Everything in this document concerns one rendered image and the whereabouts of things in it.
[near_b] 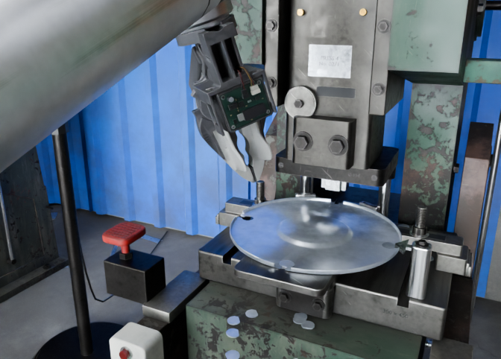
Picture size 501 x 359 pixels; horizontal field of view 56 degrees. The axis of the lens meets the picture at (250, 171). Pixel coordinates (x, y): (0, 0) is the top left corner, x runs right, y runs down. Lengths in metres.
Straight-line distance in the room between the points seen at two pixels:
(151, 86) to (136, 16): 2.19
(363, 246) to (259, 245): 0.17
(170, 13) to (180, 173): 2.23
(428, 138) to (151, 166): 1.78
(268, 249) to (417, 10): 0.41
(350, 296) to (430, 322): 0.13
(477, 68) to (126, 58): 0.76
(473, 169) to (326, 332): 0.52
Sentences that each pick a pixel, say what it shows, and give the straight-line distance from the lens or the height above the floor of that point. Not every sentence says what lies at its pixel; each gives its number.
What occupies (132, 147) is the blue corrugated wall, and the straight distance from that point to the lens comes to 2.66.
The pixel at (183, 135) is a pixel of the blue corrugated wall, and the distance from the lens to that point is 2.40.
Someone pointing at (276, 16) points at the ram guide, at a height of 1.13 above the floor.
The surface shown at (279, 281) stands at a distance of 0.69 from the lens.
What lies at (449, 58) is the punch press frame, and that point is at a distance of 0.72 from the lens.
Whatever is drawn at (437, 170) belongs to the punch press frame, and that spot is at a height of 0.83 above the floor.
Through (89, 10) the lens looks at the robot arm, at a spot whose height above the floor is 1.14.
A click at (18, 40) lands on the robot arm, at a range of 0.23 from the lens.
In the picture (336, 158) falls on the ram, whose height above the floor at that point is 0.91.
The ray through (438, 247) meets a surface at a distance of 0.91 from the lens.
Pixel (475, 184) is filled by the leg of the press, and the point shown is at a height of 0.79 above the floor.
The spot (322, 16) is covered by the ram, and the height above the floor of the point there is 1.13.
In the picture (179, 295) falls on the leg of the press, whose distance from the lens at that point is 0.92.
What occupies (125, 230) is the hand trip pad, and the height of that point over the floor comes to 0.76.
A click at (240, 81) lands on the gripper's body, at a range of 0.53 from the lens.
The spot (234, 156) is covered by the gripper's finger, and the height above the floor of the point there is 0.97.
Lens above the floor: 1.13
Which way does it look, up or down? 18 degrees down
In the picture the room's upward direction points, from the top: straight up
